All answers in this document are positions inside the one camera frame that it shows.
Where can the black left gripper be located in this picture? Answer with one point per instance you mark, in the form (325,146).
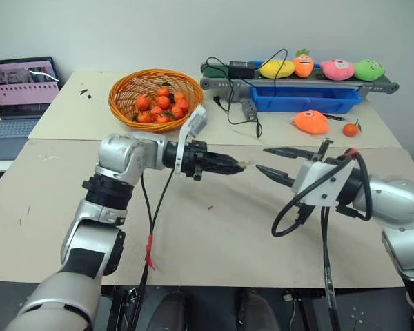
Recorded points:
(196,157)

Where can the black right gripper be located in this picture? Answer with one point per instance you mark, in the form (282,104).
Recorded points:
(319,156)

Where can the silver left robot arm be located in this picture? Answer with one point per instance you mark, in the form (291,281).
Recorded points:
(124,155)

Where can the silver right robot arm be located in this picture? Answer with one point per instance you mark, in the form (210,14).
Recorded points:
(396,203)

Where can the orange round plush toy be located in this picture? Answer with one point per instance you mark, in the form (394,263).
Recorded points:
(312,122)

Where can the blue plastic bin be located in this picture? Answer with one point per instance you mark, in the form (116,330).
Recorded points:
(303,100)

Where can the tangerine with stem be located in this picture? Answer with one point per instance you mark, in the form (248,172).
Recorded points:
(351,130)

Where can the grey conveyor belt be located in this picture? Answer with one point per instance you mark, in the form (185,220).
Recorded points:
(227,83)

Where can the yellow plush toy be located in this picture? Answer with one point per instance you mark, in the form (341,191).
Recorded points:
(277,69)

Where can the black power adapter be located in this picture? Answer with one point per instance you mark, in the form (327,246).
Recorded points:
(241,69)

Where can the orange carrot plush toy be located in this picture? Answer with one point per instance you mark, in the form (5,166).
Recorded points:
(303,65)

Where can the pink plush toy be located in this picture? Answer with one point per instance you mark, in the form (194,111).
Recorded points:
(336,69)

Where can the orange wicker basket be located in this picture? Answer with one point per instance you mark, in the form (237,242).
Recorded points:
(124,103)

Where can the green plush toy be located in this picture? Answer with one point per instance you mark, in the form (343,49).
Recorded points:
(368,69)

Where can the small black scraps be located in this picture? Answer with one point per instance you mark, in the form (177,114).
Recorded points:
(84,92)

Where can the open laptop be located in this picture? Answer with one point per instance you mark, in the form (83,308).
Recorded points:
(19,100)

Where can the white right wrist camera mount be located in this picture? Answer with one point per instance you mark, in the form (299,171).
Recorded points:
(326,181)

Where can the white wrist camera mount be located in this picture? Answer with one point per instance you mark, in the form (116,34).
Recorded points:
(326,181)
(193,124)

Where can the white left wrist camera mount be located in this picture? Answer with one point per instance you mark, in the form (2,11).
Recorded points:
(193,124)

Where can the black metal frame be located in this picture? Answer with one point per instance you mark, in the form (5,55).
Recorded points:
(122,308)

